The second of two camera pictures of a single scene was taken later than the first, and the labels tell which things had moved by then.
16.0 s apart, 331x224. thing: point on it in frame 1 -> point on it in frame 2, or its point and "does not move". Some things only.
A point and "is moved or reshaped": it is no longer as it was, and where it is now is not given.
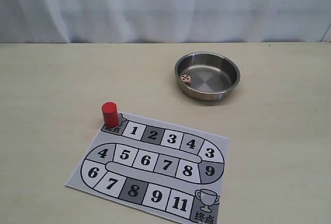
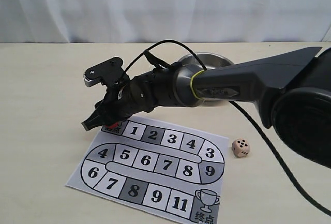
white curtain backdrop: x=84 y=9 does not move
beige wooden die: x=186 y=78 is moved or reshaped
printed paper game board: x=176 y=172 does not move
